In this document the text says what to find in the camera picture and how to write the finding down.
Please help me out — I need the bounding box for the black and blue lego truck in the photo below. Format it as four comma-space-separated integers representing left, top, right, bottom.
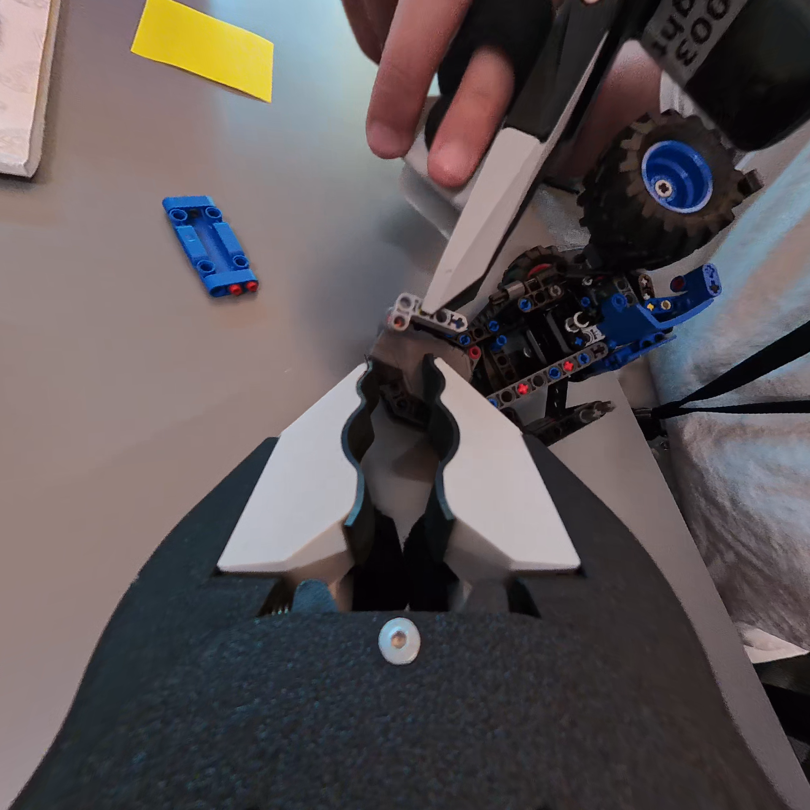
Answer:
370, 111, 764, 445

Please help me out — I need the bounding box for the person's right hand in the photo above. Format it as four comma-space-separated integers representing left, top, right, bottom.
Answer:
342, 0, 516, 189

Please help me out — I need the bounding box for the light grey lego beam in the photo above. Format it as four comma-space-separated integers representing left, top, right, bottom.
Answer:
387, 292, 470, 334

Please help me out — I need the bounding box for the blue lego panel piece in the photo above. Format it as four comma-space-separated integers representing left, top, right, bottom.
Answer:
161, 194, 259, 300

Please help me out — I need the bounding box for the yellow paper sheet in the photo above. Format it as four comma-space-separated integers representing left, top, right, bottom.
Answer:
130, 0, 275, 104

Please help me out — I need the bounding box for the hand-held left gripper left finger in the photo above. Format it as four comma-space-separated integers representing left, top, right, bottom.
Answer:
216, 359, 382, 577

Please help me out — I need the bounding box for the lego instruction booklet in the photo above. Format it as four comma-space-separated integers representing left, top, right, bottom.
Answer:
0, 0, 62, 178

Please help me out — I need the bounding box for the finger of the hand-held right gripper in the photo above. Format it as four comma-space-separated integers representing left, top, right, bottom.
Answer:
421, 127, 559, 316

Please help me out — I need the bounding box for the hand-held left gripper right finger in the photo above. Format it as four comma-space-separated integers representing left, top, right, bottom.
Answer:
421, 354, 583, 577

